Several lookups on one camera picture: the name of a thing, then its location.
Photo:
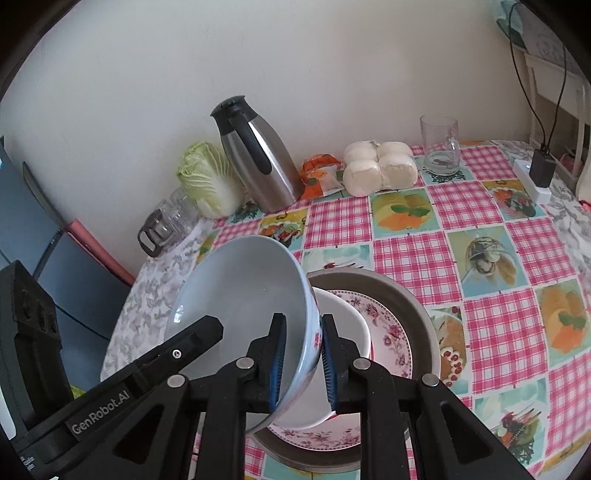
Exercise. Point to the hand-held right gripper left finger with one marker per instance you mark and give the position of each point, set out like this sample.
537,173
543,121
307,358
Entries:
277,369

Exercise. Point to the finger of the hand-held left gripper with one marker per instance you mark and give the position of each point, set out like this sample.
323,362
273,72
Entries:
194,337

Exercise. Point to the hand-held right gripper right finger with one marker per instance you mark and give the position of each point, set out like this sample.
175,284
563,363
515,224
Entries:
330,369

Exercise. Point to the white square bowl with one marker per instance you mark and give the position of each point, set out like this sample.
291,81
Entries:
341,323

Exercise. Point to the round floral plate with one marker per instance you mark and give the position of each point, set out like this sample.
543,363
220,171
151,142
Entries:
388,341

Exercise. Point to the strawberry print bowl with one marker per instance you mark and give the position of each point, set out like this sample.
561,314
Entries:
240,286

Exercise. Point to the stainless steel basin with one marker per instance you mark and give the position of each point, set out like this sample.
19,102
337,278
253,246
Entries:
415,314

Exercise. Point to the green box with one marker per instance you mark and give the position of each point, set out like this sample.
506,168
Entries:
78,393

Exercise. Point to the pink board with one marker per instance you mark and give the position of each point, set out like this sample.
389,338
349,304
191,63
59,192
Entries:
106,256

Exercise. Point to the clear glass cup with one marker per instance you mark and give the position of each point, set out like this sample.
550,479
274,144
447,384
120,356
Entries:
188,203
174,214

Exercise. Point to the blue cabinet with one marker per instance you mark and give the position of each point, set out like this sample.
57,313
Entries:
27,221

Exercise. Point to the napa cabbage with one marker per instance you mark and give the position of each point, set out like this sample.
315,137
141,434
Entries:
207,180

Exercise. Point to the pink checkered tablecloth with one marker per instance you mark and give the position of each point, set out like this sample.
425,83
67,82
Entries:
485,323

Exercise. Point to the stainless steel thermos jug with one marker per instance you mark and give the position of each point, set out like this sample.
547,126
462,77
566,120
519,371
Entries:
268,170

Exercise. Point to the orange snack packet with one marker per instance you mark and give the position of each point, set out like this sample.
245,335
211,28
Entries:
318,175

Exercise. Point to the bag of white steamed buns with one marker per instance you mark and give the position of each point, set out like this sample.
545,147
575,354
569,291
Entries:
378,170

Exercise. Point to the clear glass mug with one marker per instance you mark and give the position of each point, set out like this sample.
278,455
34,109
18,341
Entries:
438,143

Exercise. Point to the white power strip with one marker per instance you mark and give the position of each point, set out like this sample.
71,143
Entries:
524,173

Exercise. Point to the black charger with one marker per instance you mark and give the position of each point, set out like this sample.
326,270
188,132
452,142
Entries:
542,168

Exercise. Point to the pale floral cushion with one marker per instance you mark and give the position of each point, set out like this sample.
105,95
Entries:
545,37

